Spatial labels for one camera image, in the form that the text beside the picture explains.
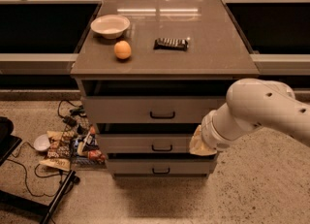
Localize grey top drawer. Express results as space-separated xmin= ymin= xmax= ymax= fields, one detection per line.
xmin=81 ymin=96 xmax=224 ymax=123

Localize grey drawer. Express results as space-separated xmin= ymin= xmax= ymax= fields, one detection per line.
xmin=81 ymin=96 xmax=224 ymax=123
xmin=96 ymin=134 xmax=192 ymax=153
xmin=106 ymin=159 xmax=216 ymax=176

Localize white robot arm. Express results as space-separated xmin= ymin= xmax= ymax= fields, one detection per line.
xmin=189 ymin=79 xmax=310 ymax=156

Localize grey bottom drawer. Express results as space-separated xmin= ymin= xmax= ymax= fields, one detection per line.
xmin=106 ymin=159 xmax=216 ymax=176

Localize grey middle drawer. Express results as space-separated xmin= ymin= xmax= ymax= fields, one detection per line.
xmin=96 ymin=134 xmax=192 ymax=153

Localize grey drawer cabinet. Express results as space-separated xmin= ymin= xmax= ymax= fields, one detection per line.
xmin=71 ymin=0 xmax=259 ymax=176

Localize dark striped snack bar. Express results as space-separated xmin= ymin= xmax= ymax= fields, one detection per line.
xmin=153 ymin=38 xmax=188 ymax=51

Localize red blue snack packets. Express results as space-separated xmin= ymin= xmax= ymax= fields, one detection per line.
xmin=73 ymin=126 xmax=106 ymax=165

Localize orange fruit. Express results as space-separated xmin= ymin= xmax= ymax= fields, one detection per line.
xmin=114 ymin=41 xmax=132 ymax=59

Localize patterned chip bag on floor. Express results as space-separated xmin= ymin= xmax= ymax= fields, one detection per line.
xmin=39 ymin=131 xmax=76 ymax=172

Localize white bowl on cabinet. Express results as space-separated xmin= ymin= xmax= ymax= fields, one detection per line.
xmin=90 ymin=15 xmax=130 ymax=39

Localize small white bowl on floor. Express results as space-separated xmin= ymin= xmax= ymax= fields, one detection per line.
xmin=34 ymin=134 xmax=50 ymax=152

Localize black stand base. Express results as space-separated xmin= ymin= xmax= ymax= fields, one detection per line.
xmin=0 ymin=116 xmax=80 ymax=224

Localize black top drawer handle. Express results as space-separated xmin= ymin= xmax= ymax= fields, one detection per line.
xmin=149 ymin=112 xmax=175 ymax=119

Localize black cables on floor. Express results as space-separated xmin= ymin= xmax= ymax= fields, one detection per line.
xmin=6 ymin=99 xmax=89 ymax=199

